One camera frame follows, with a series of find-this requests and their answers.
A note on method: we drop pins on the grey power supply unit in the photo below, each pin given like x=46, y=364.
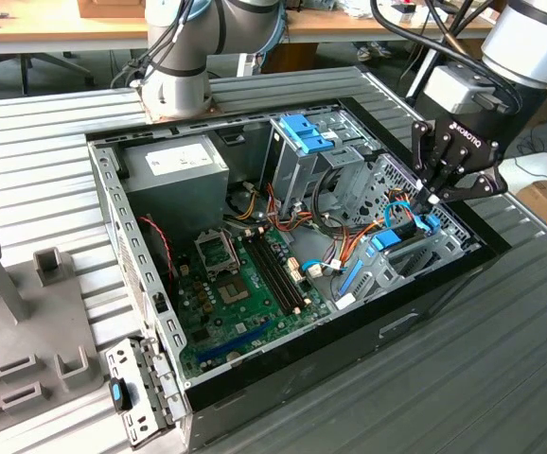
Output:
x=179, y=194

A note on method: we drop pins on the green motherboard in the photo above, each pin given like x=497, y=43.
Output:
x=226, y=326

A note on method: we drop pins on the blue black retainer latch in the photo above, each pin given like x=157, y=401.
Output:
x=117, y=395

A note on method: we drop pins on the brown cardboard box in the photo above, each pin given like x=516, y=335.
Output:
x=108, y=8

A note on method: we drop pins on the wooden office desk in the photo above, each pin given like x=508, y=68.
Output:
x=65, y=30

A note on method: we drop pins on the blue expansion slot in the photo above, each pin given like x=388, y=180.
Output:
x=235, y=343

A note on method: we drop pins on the seated person's shoes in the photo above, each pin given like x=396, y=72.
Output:
x=373, y=51

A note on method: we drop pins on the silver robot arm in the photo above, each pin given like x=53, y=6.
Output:
x=524, y=47

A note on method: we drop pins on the black office chair base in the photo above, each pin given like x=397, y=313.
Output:
x=24, y=78

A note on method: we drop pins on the black open PC case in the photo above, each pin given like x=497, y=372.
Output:
x=349, y=350

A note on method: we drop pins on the hard disk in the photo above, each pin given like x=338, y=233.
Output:
x=386, y=239

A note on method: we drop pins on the blue drive cage latch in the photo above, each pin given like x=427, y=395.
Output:
x=302, y=134

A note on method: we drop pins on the metal expansion card retainer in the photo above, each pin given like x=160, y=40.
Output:
x=155, y=373

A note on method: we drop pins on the black RAM slot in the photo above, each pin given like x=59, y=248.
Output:
x=267, y=276
x=287, y=268
x=280, y=271
x=274, y=274

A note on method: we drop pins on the CPU socket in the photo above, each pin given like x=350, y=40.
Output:
x=214, y=253

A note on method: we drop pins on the black stand pole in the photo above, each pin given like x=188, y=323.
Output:
x=422, y=73

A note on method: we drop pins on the metal optical drive cage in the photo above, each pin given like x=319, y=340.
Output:
x=292, y=175

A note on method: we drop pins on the brown square base plate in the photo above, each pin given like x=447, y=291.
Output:
x=213, y=112

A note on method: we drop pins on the metal disk bay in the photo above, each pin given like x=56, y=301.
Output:
x=377, y=276

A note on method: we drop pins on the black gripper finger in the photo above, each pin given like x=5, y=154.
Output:
x=484, y=184
x=420, y=146

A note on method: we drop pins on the black square chipset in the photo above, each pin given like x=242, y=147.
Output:
x=233, y=291

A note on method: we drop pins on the grey parts rack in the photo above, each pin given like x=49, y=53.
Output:
x=41, y=321

